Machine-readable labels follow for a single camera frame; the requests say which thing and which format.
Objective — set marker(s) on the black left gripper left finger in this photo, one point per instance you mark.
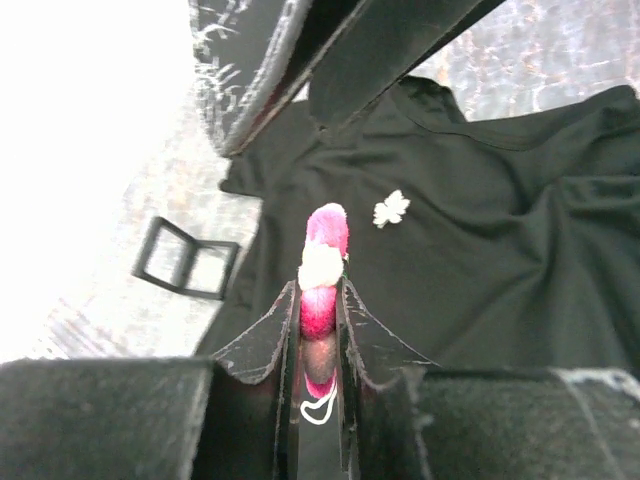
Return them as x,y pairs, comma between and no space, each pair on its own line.
232,415

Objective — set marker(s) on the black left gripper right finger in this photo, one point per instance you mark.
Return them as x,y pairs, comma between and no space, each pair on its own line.
403,417

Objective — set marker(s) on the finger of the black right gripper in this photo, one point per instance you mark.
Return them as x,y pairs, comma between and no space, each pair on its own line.
381,44
252,57

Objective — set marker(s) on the pink white flower brooch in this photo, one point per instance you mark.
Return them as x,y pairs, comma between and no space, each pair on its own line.
322,266

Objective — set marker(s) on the black t-shirt garment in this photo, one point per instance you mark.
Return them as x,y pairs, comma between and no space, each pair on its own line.
520,247

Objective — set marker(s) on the white leaf brooch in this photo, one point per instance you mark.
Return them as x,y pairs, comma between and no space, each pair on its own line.
391,210

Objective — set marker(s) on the black open jewelry box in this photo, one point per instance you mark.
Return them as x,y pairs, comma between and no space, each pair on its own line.
186,263

